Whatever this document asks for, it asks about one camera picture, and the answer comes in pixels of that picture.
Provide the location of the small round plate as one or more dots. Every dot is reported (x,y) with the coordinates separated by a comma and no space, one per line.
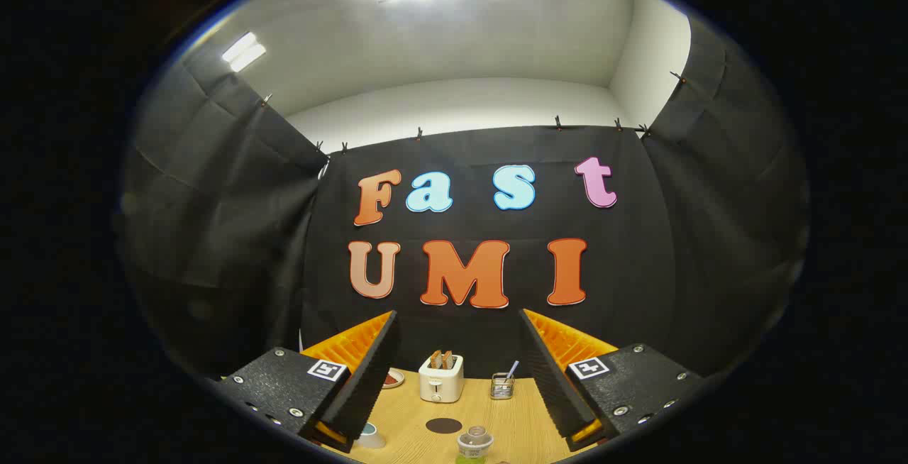
(394,379)

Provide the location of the clear juice bottle white label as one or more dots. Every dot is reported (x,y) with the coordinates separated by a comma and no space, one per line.
(474,443)

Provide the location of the white toaster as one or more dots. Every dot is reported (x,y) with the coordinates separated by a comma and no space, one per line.
(440,383)

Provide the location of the toast slices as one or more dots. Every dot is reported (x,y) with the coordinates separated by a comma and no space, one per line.
(440,360)

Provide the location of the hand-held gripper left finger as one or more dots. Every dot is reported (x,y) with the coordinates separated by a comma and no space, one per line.
(369,379)

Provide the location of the white ceramic cup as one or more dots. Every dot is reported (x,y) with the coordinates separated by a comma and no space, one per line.
(370,438)

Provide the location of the wooden table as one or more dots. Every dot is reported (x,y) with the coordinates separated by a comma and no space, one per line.
(489,421)

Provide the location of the striped straw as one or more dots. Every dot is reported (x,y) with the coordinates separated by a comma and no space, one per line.
(512,369)

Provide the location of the black backdrop cloth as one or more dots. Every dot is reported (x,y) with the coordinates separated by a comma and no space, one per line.
(638,237)

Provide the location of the dark round coaster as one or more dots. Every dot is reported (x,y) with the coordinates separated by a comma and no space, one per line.
(444,426)

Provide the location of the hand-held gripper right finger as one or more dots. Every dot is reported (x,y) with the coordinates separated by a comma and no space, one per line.
(550,379)

